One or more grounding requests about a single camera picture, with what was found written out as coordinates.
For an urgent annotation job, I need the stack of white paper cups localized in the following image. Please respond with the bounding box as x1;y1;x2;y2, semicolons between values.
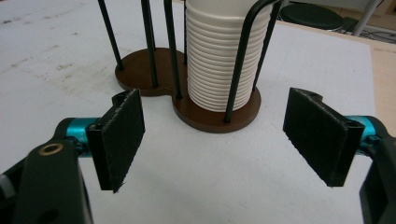
184;0;274;113

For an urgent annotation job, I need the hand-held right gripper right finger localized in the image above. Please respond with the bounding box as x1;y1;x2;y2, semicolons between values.
282;87;390;188

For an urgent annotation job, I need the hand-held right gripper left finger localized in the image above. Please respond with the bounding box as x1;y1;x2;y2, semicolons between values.
55;88;147;194

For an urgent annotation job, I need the grey metal stand leg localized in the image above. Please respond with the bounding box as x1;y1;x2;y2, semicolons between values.
352;0;383;37

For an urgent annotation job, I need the brown cup holder rack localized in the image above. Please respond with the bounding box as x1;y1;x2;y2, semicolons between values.
97;0;284;134

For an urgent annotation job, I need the black round stool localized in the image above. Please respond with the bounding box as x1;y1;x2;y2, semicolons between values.
278;3;345;32

